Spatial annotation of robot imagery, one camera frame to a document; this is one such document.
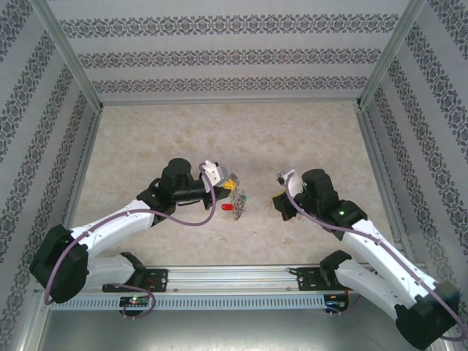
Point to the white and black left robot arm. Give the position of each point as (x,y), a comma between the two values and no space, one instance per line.
(109,228)

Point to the yellow tag key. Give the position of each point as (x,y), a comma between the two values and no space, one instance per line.
(268,205)

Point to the grey metal front panel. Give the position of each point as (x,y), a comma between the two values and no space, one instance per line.
(234,332)

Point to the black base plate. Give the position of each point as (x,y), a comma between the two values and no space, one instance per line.
(309,279)
(161,279)

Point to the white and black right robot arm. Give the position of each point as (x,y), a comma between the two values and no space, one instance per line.
(380,267)

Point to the small circuit board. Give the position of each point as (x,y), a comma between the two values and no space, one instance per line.
(336,305)

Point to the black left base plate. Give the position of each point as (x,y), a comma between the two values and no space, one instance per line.
(161,279)

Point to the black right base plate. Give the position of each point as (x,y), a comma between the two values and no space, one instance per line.
(309,279)

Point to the aluminium side rail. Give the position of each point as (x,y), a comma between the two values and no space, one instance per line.
(376,153)
(87,153)

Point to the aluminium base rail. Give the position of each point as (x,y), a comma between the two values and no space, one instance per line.
(230,278)

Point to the red tag key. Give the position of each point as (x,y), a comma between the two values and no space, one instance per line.
(227,208)

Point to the circuit board with green light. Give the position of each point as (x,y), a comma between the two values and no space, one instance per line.
(134,301)

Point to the aluminium frame crossbar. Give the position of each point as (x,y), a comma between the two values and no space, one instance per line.
(230,102)

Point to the aluminium frame post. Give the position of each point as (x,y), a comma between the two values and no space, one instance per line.
(389,55)
(68,55)

